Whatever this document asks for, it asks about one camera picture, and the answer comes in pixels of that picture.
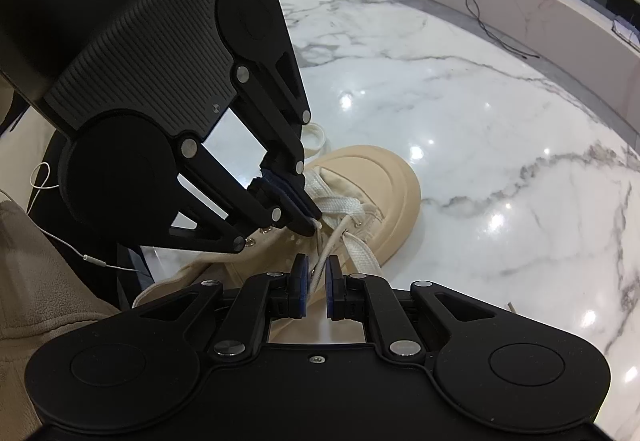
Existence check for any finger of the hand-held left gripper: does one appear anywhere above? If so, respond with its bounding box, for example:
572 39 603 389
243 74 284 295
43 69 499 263
231 38 325 224
170 136 316 254

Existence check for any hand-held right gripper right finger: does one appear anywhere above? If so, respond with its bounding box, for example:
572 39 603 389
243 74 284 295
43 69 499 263
325 256 501 362

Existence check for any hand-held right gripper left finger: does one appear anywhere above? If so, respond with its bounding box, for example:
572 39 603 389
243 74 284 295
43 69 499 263
131 253 312 362

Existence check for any white shoelace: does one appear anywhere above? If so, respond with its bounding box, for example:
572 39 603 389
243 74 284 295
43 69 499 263
302 171 518 314

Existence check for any beige canvas shoe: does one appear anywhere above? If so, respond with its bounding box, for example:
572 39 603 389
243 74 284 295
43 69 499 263
132 143 421 347

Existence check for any person's cream fleece garment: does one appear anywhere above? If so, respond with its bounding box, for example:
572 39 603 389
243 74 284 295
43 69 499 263
0 198 123 441

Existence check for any white flat tray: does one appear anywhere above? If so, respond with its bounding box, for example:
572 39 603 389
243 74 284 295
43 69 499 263
611 16 640 44

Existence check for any white earphone cable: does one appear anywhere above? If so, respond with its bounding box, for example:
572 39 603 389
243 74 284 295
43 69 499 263
0 162 136 272

